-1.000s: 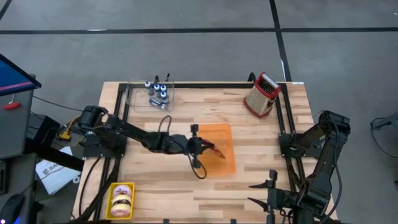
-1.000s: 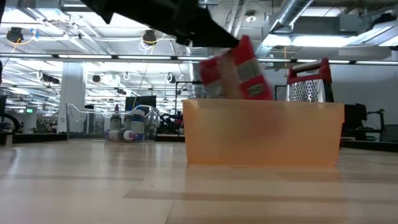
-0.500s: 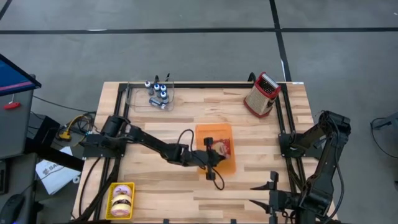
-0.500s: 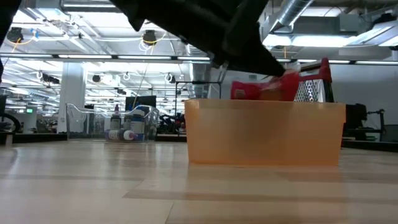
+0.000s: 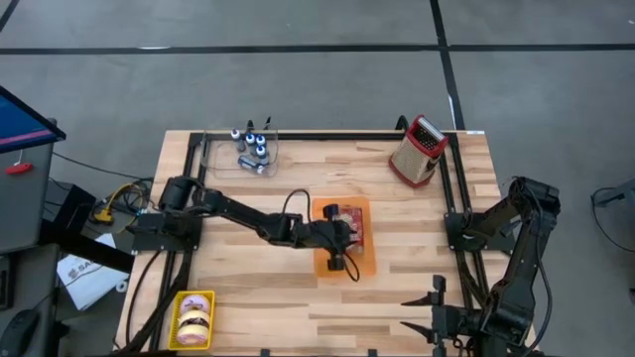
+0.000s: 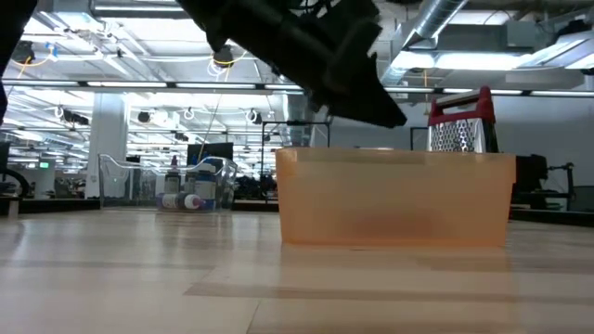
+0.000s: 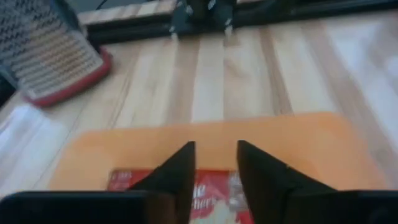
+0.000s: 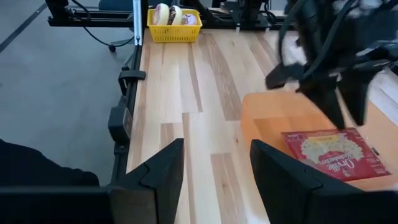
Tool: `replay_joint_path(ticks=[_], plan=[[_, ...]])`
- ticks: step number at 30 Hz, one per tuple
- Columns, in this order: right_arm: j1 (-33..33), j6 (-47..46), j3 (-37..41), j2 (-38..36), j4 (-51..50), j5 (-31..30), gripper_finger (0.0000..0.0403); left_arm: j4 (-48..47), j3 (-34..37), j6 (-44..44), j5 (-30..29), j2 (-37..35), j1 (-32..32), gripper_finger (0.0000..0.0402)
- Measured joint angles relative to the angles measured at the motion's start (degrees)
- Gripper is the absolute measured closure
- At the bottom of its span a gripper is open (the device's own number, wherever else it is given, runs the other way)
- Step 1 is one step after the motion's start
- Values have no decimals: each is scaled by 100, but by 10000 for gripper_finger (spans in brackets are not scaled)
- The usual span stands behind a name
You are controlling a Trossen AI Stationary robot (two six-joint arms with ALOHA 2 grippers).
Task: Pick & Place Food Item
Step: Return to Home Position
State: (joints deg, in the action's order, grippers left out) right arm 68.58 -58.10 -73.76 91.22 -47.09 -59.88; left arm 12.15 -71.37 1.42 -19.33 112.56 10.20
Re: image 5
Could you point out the blue screen monitor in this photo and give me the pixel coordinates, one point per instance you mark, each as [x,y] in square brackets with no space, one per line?
[20,124]

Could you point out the pink frosted donut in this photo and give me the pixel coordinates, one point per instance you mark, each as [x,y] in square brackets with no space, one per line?
[188,300]

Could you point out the orange translucent plastic bin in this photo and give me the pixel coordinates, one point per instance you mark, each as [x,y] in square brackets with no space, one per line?
[367,265]

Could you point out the yellow plastic basket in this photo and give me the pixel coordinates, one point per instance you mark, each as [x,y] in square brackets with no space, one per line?
[172,327]

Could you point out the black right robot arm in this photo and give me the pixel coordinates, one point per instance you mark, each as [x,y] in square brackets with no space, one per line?
[526,258]

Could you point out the purple cap dropper bottle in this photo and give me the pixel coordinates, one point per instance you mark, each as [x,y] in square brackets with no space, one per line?
[237,141]

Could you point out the black equipment box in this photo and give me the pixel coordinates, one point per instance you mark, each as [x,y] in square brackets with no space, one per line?
[69,203]

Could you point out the red snack cake package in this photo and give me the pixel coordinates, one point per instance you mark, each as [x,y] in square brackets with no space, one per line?
[357,223]

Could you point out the chocolate drizzled donut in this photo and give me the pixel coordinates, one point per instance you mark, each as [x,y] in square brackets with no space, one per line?
[193,317]

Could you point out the grey cabinet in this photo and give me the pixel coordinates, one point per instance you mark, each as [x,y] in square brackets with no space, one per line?
[25,208]

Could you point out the white printed paper sheet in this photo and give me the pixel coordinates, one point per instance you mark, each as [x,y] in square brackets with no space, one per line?
[84,277]

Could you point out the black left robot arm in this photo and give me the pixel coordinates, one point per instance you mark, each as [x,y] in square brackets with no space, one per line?
[233,210]

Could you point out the clear plastic container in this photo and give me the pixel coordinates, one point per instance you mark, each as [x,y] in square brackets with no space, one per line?
[218,163]

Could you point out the red metal box grater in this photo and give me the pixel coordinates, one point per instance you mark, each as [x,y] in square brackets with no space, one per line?
[412,161]

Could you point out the black computer mouse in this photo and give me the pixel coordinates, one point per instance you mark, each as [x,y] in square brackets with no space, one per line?
[17,332]

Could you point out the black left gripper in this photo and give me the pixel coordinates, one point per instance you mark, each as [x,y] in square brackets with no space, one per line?
[327,234]

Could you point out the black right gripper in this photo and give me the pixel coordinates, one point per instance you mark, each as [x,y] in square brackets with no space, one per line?
[456,324]

